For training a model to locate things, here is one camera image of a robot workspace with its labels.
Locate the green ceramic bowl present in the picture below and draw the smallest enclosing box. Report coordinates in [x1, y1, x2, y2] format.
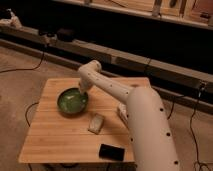
[57, 88, 89, 115]

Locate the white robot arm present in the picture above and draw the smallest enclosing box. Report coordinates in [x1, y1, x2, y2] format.
[78, 60, 180, 171]

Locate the white plastic bottle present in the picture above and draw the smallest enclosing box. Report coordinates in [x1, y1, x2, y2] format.
[117, 103, 128, 126]

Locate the black round device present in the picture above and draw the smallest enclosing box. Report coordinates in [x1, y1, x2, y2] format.
[57, 28, 75, 42]

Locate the black rectangular box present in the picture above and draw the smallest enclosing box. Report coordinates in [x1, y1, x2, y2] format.
[99, 144, 125, 161]

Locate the white object on ledge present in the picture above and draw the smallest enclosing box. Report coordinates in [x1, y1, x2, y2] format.
[0, 9, 22, 29]

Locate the black cable under table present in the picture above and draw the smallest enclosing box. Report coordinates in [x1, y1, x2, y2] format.
[25, 101, 40, 128]

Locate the black floor cable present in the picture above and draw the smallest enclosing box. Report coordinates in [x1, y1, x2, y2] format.
[0, 46, 46, 75]

